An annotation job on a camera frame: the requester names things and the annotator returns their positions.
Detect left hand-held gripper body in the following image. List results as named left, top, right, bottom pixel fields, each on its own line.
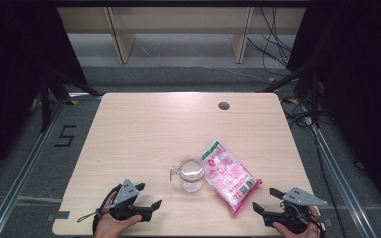
left=109, top=178, right=154, bottom=223

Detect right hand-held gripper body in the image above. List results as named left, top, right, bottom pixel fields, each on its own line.
left=262, top=186, right=329, bottom=235

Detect pink and white plastic bag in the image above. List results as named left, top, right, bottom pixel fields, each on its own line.
left=201, top=138, right=263, bottom=216

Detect clear glass jar with lid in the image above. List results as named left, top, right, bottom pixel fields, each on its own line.
left=169, top=156, right=206, bottom=194

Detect person's right hand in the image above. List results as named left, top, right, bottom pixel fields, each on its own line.
left=272, top=205, right=323, bottom=238

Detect person's left hand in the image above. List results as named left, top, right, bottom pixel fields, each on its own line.
left=93, top=191, right=143, bottom=238

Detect black metal stand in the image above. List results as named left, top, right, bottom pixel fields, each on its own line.
left=39, top=68, right=104, bottom=133
left=255, top=60, right=322, bottom=129

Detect black curtain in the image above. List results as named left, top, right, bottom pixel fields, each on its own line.
left=286, top=0, right=381, bottom=229
left=0, top=0, right=89, bottom=187

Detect light wooden shelf unit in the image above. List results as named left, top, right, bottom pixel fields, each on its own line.
left=56, top=6, right=308, bottom=65

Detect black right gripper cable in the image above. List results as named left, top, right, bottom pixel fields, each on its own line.
left=279, top=200, right=327, bottom=238

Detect grey lanyard loop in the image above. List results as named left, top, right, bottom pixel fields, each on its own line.
left=76, top=207, right=108, bottom=224

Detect metal floor rail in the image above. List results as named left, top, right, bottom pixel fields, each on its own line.
left=297, top=104, right=380, bottom=238
left=0, top=97, right=67, bottom=238

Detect black floor cables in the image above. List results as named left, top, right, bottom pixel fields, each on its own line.
left=280, top=97, right=316, bottom=129

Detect bundle of black cables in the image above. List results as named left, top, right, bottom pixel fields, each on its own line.
left=246, top=6, right=295, bottom=77

